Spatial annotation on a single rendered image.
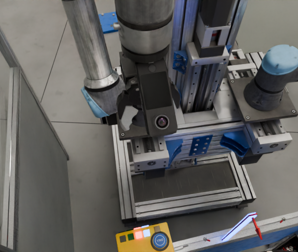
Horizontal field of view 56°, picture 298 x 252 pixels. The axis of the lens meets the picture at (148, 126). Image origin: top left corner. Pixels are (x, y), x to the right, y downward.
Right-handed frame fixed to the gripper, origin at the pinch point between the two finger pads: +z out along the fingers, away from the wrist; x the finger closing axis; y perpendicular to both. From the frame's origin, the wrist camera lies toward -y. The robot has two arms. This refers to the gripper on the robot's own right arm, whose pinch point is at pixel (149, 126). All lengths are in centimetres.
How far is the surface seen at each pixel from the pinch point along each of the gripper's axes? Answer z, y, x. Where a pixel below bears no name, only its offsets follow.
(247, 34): 100, 129, -109
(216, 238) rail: 63, -14, -22
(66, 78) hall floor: 148, 161, 41
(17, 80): 48, 67, 45
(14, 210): 48, 7, 45
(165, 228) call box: 40.9, -11.2, -2.4
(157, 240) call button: 39.9, -14.2, 0.9
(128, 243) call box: 40.9, -13.1, 9.1
